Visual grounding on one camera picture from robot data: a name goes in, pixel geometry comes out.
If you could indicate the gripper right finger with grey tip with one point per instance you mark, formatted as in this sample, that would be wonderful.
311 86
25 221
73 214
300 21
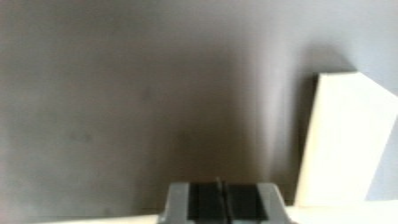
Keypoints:
254 204

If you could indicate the gripper left finger with black tip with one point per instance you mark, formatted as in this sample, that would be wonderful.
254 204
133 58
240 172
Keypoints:
194 204

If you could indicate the white cabinet body box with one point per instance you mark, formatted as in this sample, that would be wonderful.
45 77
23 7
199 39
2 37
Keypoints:
352 120

